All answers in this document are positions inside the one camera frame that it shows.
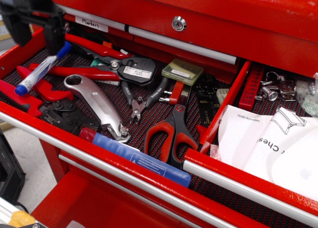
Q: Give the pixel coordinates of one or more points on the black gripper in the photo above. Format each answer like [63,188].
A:
[18,14]

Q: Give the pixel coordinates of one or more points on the blue and white marker pen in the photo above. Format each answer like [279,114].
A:
[41,70]

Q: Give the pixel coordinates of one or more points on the red left open drawer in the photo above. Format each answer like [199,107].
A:
[200,191]

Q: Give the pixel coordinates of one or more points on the red open drawer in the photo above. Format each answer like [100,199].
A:
[253,188]
[200,191]

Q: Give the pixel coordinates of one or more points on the silver drawer lock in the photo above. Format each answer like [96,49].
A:
[178,23]

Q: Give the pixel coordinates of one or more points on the red right open drawer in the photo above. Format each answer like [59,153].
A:
[253,188]

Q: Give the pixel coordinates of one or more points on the cardboard box on shelf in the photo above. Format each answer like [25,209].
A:
[4,32]

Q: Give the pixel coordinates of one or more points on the white markers label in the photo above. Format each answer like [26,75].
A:
[91,24]

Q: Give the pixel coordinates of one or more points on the silver utility knife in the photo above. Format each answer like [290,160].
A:
[99,104]

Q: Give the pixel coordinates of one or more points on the black box on floor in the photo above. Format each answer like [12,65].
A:
[12,177]

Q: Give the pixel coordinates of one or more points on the green clear plastic box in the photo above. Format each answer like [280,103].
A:
[183,71]

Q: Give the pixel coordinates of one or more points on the red screwdriver bit holder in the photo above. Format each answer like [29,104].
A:
[179,94]

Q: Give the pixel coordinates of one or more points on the red tool chest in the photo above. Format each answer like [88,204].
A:
[278,33]

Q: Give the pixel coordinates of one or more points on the red and black scissors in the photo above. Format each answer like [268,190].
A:
[177,133]

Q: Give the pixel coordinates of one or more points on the white connector block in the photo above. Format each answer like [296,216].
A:
[221,94]

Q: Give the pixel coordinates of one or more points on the red drill bit holder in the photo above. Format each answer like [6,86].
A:
[251,87]

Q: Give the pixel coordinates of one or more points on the white paper manual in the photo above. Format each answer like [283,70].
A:
[252,142]

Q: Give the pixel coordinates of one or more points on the clear plastic bag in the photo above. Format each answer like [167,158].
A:
[307,94]

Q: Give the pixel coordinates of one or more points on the white apple mouse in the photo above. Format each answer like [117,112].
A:
[297,168]

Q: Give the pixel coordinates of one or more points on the black handled pliers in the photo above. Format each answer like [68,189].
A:
[91,52]

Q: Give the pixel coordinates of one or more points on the red handled crimping tool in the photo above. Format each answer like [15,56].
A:
[53,106]

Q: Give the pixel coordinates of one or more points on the red handled cable cutter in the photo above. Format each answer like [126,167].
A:
[125,66]

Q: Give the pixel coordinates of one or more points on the black wire stripper tool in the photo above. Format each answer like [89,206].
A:
[206,88]

